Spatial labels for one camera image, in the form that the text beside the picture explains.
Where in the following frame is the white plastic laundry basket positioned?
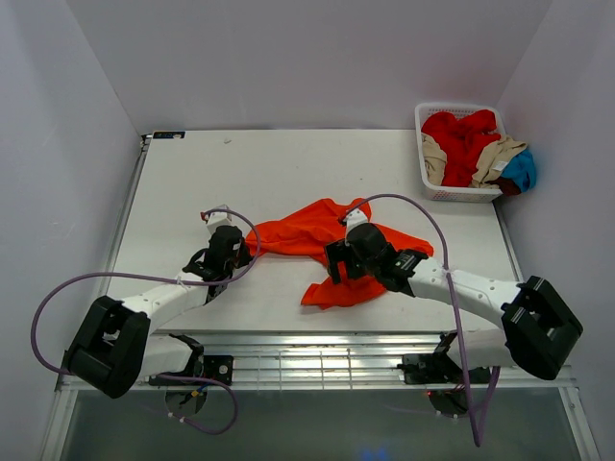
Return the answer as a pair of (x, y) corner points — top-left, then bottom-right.
(414, 102), (505, 203)

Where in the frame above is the red t-shirt in basket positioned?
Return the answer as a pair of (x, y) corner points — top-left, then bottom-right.
(421, 109), (502, 188)

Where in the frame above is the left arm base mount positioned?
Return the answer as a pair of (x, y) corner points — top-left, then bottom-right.
(148, 355), (234, 386)

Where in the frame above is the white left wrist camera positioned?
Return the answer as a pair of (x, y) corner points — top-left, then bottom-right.
(200, 205), (232, 235)

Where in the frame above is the orange t-shirt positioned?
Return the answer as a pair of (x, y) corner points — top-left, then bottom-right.
(243, 196), (434, 311)

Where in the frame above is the dark red t-shirt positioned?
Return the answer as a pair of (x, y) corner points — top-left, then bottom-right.
(494, 177), (522, 197)

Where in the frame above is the blue t-shirt in basket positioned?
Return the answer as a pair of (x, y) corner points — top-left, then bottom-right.
(501, 148), (537, 194)

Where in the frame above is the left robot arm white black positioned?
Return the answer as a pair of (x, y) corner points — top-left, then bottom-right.
(62, 225), (252, 399)

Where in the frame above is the blue label sticker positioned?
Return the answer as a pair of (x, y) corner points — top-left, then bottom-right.
(152, 131), (185, 139)

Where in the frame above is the beige t-shirt in basket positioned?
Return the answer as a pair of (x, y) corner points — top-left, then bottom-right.
(420, 133), (529, 189)

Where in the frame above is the aluminium frame rail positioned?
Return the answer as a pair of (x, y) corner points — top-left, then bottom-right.
(55, 330), (578, 391)

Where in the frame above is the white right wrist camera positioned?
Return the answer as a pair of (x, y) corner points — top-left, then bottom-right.
(338, 207), (369, 232)

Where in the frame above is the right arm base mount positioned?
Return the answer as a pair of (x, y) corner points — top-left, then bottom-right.
(396, 331), (464, 384)

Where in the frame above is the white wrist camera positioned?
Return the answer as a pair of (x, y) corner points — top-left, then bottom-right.
(200, 205), (232, 235)
(338, 207), (369, 232)

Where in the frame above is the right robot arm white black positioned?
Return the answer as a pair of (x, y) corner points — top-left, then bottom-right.
(325, 223), (583, 381)

